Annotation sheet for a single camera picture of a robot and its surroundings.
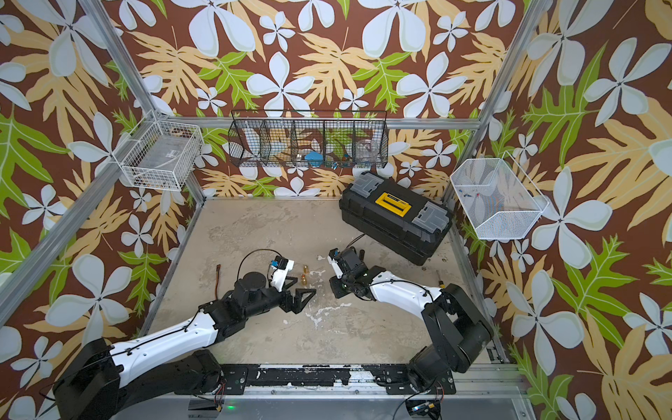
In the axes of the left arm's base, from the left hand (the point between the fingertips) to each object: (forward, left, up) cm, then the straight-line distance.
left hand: (308, 283), depth 78 cm
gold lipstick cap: (+11, +3, -12) cm, 17 cm away
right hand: (+5, -7, -10) cm, 13 cm away
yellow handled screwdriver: (+7, -47, -14) cm, 49 cm away
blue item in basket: (+42, -1, +14) cm, 44 cm away
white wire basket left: (+37, +51, +19) cm, 66 cm away
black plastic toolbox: (+20, -35, +2) cm, 40 cm away
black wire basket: (+52, +5, +16) cm, 55 cm away
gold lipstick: (+7, +3, -14) cm, 16 cm away
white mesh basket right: (+24, -62, +12) cm, 68 cm away
